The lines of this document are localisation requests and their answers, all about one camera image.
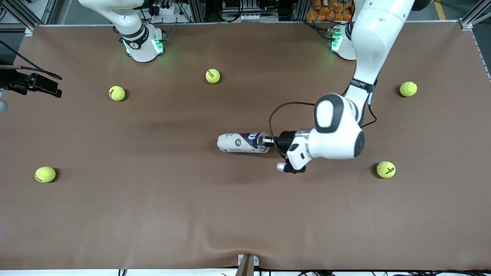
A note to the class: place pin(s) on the metal table edge bracket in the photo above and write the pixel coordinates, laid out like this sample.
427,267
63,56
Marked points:
247,266

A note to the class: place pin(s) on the brown table mat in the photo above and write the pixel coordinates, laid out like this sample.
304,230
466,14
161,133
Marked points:
245,211

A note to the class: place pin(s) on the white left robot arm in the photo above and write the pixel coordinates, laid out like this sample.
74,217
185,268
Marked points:
379,34

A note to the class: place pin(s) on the orange bags pile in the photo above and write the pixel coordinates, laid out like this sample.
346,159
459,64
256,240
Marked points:
330,11

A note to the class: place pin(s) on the white blue tennis ball can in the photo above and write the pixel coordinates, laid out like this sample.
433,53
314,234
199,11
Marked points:
238,142

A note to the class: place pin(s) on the yellow-green tennis ball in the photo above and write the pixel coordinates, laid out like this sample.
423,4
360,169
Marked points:
117,93
213,76
45,174
408,89
386,169

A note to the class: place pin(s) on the white socket strip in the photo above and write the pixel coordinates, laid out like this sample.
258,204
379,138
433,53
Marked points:
259,17

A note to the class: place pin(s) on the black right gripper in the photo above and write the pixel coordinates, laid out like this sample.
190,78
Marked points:
23,82

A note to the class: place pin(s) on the aluminium frame profile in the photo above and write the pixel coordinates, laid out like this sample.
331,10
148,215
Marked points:
466,23
27,30

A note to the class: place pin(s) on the white power strip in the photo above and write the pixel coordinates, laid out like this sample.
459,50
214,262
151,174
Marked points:
165,10

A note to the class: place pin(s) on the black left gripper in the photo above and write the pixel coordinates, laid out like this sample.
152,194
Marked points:
286,139

